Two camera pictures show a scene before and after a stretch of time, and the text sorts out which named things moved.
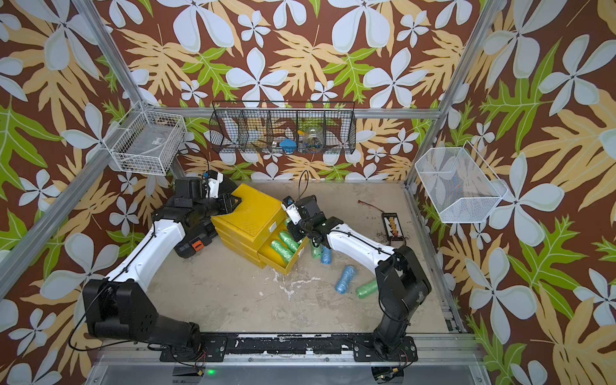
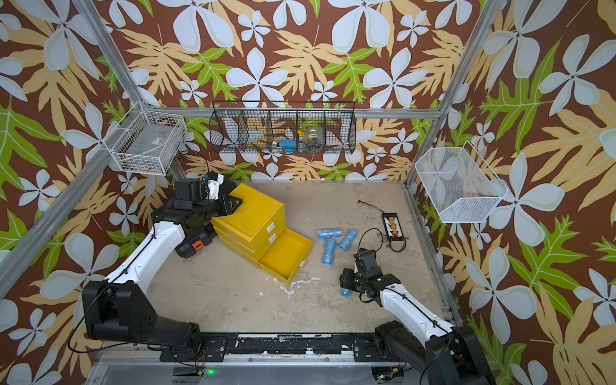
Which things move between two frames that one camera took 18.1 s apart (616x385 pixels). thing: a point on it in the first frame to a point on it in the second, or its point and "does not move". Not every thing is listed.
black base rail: (213, 349) does not move
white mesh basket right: (461, 186) does not move
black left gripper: (226, 201) does not move
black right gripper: (295, 234) to (345, 278)
